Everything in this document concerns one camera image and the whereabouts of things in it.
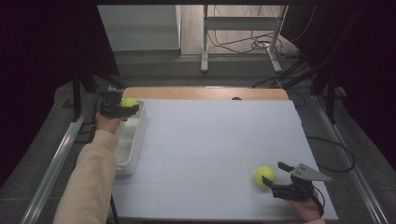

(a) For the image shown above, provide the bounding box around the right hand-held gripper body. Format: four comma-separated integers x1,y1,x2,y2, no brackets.
271,162,332,202

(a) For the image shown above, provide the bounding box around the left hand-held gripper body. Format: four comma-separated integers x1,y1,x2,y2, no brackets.
99,88,126,120

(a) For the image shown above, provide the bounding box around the yellow tennis ball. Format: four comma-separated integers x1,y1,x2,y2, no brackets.
120,97,139,109
254,165,277,189

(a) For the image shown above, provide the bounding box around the white plastic bin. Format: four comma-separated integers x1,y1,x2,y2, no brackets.
114,99,149,180

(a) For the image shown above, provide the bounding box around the person's left hand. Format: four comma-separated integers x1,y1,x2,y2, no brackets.
94,111,129,135

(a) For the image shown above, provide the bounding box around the person's right hand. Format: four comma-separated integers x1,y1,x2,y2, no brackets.
288,189,325,223

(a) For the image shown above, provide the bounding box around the black stand leg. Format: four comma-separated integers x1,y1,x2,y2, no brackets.
70,72,126,123
309,69,341,125

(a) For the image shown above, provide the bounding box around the white table cover board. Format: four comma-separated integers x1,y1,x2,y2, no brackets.
108,98,339,221

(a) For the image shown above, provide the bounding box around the wooden table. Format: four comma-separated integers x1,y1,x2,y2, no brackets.
121,86,290,102

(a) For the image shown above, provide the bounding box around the white cabinet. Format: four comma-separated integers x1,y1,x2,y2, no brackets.
97,4,182,52

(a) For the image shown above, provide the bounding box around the grey metal stand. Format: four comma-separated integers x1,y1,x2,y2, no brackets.
200,4,289,75

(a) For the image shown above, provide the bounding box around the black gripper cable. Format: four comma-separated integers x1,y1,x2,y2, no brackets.
311,186,327,217

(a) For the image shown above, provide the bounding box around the metal floor rail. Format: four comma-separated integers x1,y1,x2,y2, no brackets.
20,110,90,224
312,94,390,224

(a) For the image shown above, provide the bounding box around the black floor cable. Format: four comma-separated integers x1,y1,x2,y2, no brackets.
306,135,357,174

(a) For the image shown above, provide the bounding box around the tangle of black cables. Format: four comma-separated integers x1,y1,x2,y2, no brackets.
207,6,316,90

